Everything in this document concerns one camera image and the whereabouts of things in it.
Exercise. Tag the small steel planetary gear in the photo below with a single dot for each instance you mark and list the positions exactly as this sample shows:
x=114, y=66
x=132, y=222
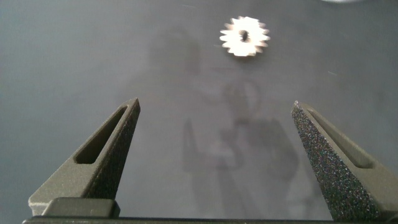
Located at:
x=252, y=45

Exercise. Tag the dark mat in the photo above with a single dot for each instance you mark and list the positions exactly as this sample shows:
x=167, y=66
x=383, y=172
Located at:
x=93, y=46

